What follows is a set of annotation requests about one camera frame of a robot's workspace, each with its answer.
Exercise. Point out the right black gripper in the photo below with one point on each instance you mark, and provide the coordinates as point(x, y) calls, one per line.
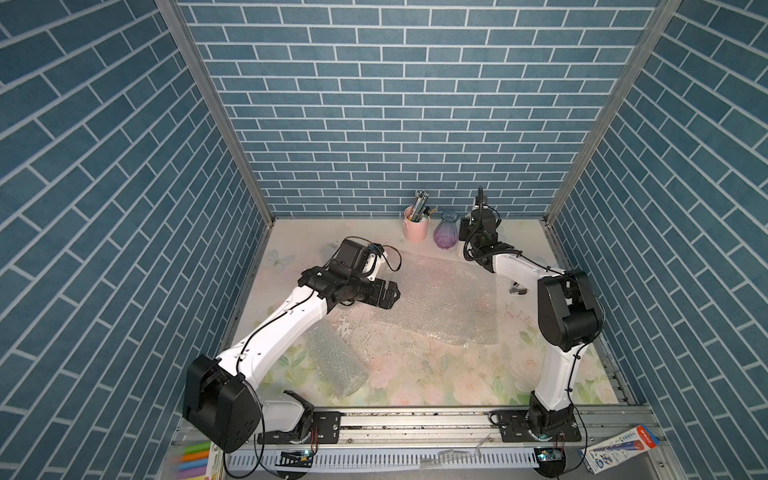
point(464, 228)

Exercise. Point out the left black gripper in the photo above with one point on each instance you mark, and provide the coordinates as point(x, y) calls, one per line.
point(387, 299)

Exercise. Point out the purple vase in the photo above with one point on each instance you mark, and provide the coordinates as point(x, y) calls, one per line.
point(446, 235)

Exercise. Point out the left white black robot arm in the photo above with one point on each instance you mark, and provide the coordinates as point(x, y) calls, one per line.
point(220, 394)

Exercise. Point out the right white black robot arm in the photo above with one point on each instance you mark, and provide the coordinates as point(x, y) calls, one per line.
point(569, 314)

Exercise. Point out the bubble wrapped vase front left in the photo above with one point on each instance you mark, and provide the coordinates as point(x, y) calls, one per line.
point(336, 362)

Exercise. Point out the pens in cup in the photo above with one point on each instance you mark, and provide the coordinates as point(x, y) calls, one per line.
point(420, 208)

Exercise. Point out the pink pen cup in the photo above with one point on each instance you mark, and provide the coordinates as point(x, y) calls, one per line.
point(415, 232)

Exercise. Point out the white red blue box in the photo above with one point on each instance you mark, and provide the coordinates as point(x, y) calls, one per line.
point(618, 449)

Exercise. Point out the white slotted cable duct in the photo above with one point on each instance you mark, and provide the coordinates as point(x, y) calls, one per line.
point(354, 460)

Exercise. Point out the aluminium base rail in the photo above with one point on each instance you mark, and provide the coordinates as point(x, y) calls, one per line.
point(452, 428)

